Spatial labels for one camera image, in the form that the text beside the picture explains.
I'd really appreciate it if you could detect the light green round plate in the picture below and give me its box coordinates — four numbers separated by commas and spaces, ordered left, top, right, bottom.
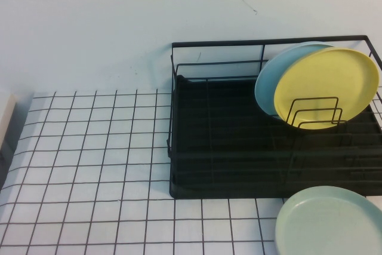
274, 185, 382, 255

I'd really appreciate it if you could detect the light blue round plate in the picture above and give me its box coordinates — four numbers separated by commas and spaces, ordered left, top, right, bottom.
254, 41, 337, 122

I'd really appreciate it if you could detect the yellow round plate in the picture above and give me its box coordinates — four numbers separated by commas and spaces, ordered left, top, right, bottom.
273, 47, 380, 131

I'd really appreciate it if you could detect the black drip tray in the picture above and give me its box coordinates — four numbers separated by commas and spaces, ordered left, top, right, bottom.
169, 74, 382, 199

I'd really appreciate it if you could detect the white black-grid tablecloth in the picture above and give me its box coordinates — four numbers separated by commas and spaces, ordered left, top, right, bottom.
0, 89, 382, 255

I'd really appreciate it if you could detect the beige block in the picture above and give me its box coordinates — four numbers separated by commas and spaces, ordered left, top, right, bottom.
0, 93, 17, 149

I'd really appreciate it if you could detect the black wire dish rack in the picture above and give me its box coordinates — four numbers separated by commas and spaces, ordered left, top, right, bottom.
165, 35, 382, 199

